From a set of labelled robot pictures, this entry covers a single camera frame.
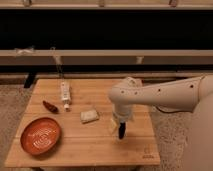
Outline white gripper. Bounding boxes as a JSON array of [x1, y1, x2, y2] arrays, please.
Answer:
[[113, 108, 133, 123]]

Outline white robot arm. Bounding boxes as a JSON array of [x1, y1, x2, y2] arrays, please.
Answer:
[[108, 75, 213, 171]]

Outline white wrapped snack packet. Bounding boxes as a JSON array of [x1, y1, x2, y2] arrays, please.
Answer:
[[80, 110, 99, 123]]

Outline white tube with cap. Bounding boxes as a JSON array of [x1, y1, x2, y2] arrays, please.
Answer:
[[61, 81, 71, 111]]

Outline orange ridged bowl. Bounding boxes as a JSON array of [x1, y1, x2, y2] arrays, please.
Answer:
[[20, 117, 62, 156]]

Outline black table leg bracket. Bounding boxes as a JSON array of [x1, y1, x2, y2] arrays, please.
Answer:
[[24, 72, 37, 88]]

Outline grey horizontal rail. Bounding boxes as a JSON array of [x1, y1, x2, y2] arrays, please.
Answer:
[[0, 49, 213, 66]]

